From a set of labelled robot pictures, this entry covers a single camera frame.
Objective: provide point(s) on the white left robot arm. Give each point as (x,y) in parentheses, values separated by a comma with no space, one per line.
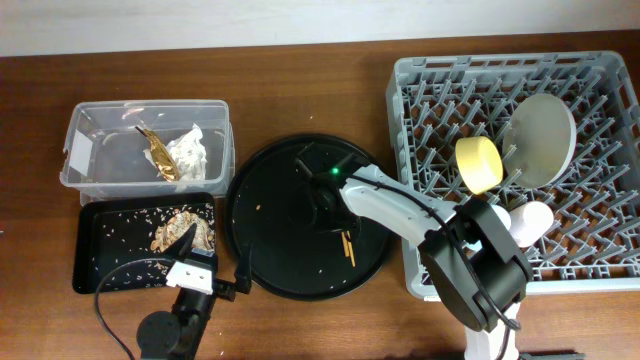
(177,334)

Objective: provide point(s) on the wooden chopstick right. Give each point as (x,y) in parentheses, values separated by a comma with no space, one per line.
(351,251)

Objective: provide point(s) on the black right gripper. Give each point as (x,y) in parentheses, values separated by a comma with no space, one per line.
(323,221)

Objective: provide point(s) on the grey plate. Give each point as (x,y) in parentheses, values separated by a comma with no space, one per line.
(540,141)

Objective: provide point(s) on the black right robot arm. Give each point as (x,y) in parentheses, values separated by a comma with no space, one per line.
(479,272)

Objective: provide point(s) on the pile of food scraps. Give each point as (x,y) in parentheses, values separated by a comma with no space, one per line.
(167,234)

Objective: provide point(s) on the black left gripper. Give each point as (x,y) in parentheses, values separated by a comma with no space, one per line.
(227,290)

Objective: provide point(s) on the light blue cup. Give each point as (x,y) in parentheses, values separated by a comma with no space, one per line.
(504,217)

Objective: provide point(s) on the clear plastic bin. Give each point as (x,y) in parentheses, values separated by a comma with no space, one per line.
(118,167)

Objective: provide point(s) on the black object bottom edge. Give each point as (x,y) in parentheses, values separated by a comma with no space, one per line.
(552,356)

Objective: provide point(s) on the black rectangular tray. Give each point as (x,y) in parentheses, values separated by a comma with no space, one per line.
(114,240)

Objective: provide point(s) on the yellow bowl with scraps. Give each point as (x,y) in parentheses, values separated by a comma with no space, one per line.
(479,163)

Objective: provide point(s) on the round black serving tray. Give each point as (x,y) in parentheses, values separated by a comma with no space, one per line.
(262,208)

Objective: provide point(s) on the white napkin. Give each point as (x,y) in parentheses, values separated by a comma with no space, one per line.
(189,154)

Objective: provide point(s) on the white label on bin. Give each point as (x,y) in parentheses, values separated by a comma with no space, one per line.
(80,155)

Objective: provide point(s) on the pink cup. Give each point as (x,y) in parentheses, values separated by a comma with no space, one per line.
(529,222)

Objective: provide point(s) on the grey dishwasher rack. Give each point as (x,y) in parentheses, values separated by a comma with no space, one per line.
(593,244)

